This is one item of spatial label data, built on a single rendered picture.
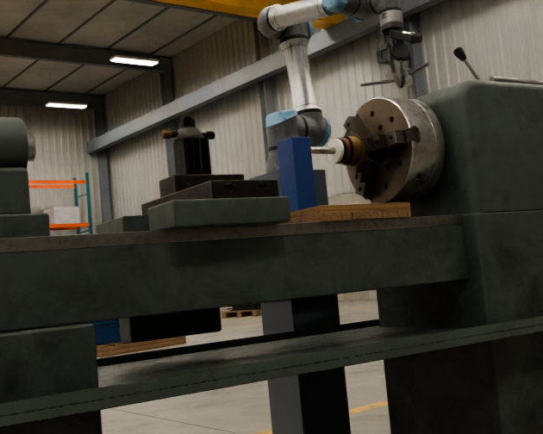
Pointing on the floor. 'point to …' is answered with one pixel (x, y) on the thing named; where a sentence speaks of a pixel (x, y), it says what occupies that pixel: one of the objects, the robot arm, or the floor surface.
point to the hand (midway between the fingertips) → (402, 83)
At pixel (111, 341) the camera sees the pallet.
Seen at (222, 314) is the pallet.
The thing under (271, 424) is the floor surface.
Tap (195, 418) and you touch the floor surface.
